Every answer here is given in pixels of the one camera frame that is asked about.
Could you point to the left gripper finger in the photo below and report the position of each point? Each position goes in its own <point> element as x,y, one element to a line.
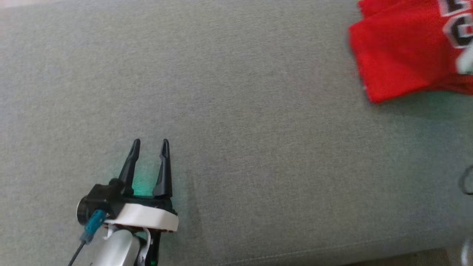
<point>129,173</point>
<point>164,177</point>

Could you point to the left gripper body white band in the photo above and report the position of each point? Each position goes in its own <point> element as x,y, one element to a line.
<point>144,218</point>

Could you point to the red jersey white trim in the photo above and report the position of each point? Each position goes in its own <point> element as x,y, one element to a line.
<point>399,55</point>

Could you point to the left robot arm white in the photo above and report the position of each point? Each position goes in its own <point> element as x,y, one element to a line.
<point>118,247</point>

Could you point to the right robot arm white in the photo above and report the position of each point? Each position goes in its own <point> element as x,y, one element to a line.
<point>469,255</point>

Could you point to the large grey sofa seat cushion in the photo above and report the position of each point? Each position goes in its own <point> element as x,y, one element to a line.
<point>240,129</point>

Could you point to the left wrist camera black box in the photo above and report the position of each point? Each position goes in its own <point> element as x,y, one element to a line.
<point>99,195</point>

